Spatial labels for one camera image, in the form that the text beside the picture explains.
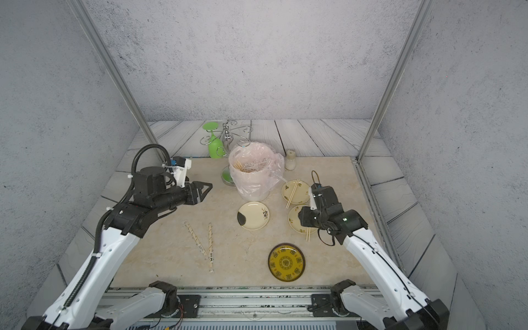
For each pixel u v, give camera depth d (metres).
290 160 1.09
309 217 0.66
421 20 0.72
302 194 1.05
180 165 0.60
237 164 0.97
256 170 0.96
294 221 0.95
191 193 0.59
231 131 0.93
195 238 0.91
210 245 0.88
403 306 0.38
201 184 0.67
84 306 0.38
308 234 0.89
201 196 0.62
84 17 0.71
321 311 0.72
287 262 0.83
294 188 1.05
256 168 0.96
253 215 0.96
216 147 1.01
